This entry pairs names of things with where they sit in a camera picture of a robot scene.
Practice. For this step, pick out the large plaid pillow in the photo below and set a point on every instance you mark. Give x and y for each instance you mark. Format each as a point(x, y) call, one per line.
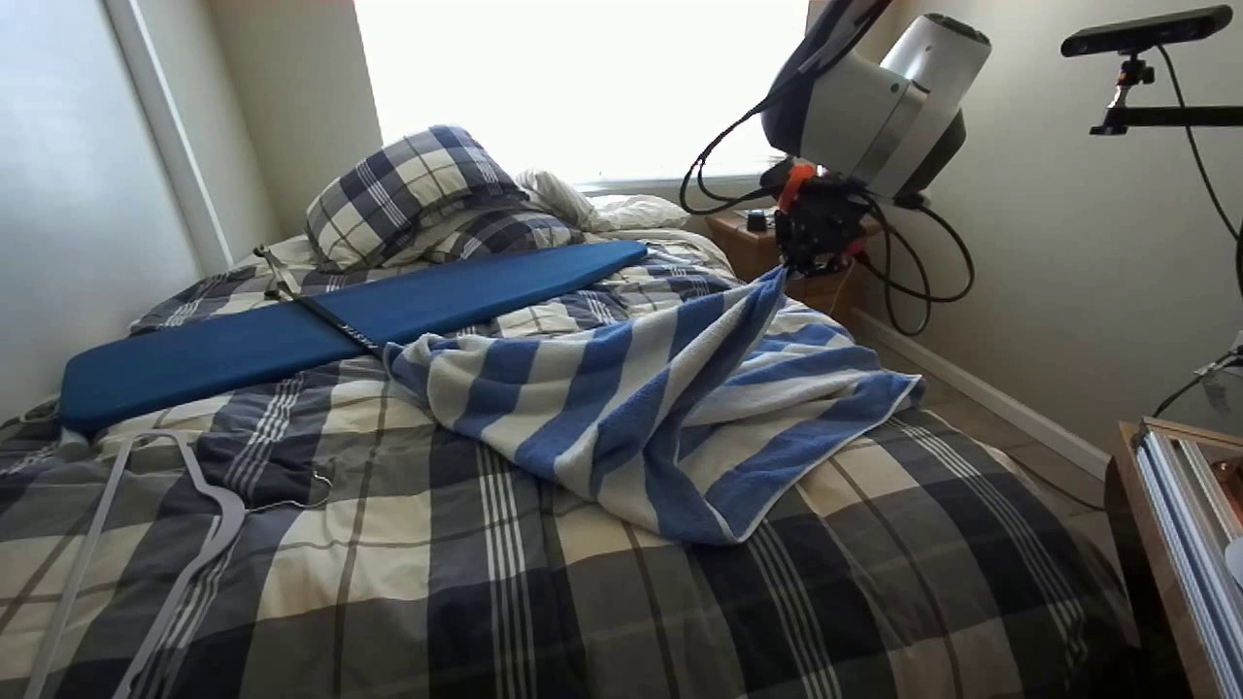
point(408, 194)

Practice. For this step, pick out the window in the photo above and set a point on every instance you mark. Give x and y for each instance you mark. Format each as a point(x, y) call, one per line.
point(583, 87)

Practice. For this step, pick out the blue ironing board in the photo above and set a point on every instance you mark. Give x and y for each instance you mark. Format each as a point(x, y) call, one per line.
point(291, 335)

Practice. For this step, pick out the camera on mount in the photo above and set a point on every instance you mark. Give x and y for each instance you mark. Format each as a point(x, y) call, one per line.
point(1146, 31)

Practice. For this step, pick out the small black object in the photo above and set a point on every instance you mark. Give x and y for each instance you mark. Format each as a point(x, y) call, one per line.
point(756, 220)

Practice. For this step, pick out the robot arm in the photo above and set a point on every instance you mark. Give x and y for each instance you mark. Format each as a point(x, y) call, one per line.
point(864, 107)

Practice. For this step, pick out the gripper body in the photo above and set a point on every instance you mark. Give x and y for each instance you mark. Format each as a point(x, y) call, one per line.
point(823, 225)

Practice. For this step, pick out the wooden nightstand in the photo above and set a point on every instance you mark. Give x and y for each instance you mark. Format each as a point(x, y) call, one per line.
point(743, 250)

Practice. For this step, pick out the grey clothes hanger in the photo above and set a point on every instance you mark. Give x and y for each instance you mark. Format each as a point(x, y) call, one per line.
point(218, 529)

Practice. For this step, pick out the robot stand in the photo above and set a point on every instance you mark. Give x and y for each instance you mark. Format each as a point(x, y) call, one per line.
point(1180, 544)

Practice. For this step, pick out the plaid duvet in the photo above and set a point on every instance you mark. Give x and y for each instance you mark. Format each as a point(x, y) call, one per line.
point(466, 602)

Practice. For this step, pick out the small plaid pillow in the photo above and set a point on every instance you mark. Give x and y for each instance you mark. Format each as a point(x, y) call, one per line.
point(505, 235)

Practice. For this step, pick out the striped blue and white towel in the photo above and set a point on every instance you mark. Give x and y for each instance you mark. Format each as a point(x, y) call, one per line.
point(621, 408)

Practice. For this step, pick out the white crumpled sheet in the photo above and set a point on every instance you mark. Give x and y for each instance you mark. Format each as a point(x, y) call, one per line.
point(621, 211)

